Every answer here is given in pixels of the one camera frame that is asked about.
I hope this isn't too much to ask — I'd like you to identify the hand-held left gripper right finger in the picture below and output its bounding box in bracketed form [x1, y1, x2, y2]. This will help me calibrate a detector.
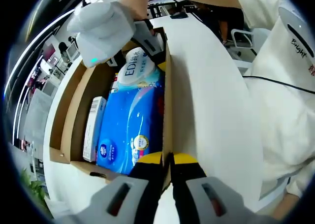
[171, 153, 275, 224]

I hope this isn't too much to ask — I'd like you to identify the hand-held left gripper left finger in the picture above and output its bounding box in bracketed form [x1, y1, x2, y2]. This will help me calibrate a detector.
[56, 153, 164, 224]

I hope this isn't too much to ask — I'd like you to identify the white wet wipes pack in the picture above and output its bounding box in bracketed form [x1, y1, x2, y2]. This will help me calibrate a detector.
[115, 46, 165, 88]

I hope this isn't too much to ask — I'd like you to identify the blue soft tissue pack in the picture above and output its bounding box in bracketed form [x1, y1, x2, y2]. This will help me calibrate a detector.
[95, 85, 165, 175]

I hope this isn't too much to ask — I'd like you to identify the brown cardboard shoe box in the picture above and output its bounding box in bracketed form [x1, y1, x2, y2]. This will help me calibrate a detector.
[49, 27, 173, 190]

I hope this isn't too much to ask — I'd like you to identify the white medicine box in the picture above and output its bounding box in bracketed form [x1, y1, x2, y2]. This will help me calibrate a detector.
[82, 96, 108, 162]

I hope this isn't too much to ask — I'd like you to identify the small black object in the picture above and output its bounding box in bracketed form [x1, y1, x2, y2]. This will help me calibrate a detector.
[170, 11, 189, 19]

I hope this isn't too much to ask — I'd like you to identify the dark red display screen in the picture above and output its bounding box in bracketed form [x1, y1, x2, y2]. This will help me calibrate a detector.
[42, 43, 56, 60]

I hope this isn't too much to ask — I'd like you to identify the thin ceiling light strip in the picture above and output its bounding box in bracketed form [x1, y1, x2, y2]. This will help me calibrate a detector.
[4, 9, 75, 96]

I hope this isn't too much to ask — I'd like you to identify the white desk partition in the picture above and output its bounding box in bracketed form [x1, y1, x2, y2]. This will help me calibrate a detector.
[23, 88, 54, 146]

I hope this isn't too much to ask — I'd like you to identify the person's white shirt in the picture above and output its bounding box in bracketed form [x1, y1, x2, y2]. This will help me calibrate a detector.
[233, 0, 315, 202]

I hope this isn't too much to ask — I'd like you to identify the green plant in white pot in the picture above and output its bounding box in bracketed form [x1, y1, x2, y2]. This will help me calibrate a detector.
[19, 168, 50, 210]

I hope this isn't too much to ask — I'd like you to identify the white chest device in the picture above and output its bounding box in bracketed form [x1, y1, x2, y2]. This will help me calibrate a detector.
[278, 2, 315, 62]

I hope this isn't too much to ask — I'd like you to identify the black device cable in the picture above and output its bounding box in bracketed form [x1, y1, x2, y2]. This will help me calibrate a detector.
[242, 75, 315, 95]

